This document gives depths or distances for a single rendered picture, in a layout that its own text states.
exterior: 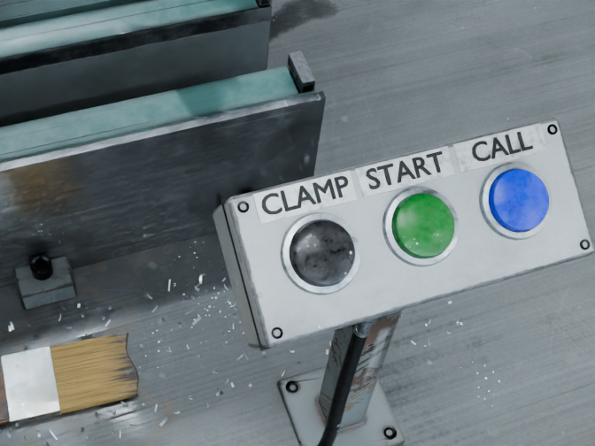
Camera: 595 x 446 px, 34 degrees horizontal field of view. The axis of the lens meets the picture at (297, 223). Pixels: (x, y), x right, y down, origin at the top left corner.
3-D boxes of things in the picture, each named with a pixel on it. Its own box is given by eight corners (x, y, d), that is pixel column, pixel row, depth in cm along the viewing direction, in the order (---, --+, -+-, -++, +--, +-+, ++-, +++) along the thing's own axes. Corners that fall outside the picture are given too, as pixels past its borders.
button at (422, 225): (392, 267, 46) (405, 265, 45) (375, 205, 47) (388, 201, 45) (450, 251, 47) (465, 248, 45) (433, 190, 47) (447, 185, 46)
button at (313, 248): (293, 295, 45) (302, 293, 43) (275, 231, 45) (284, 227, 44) (353, 278, 46) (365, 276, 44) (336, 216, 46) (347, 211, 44)
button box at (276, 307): (246, 349, 48) (267, 351, 43) (208, 210, 49) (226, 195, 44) (550, 261, 53) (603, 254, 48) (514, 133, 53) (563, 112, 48)
